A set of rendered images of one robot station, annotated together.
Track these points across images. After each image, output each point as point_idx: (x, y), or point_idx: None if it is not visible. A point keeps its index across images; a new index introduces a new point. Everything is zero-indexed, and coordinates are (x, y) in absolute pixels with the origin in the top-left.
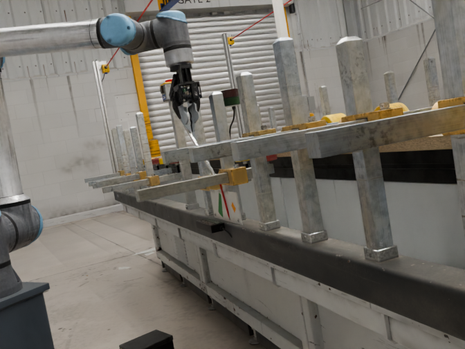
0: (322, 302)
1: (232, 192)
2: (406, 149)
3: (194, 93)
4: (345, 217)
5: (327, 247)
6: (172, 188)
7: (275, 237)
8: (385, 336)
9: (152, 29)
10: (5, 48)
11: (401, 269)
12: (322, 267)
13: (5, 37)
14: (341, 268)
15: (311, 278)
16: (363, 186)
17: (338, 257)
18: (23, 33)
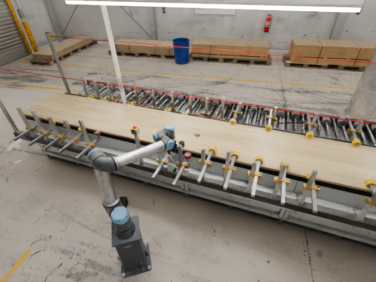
0: (221, 192)
1: (186, 169)
2: (241, 163)
3: (176, 148)
4: (213, 168)
5: (232, 187)
6: (178, 178)
7: (211, 183)
8: (243, 199)
9: (167, 135)
10: (132, 161)
11: (256, 193)
12: (231, 191)
13: (133, 158)
14: (239, 192)
15: (225, 192)
16: (250, 182)
17: (239, 191)
18: (140, 155)
